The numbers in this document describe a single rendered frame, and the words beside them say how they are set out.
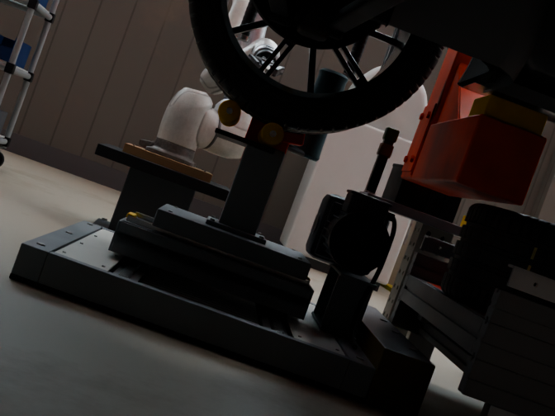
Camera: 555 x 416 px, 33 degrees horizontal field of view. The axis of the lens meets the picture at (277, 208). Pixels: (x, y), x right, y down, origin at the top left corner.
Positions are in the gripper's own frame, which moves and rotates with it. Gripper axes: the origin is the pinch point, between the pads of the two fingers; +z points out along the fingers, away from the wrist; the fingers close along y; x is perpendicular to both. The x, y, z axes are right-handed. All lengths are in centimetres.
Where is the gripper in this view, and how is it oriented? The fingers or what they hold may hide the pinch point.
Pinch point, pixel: (266, 71)
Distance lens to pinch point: 295.2
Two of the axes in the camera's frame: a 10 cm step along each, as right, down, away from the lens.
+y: 9.3, 3.4, 1.4
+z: 0.3, 3.2, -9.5
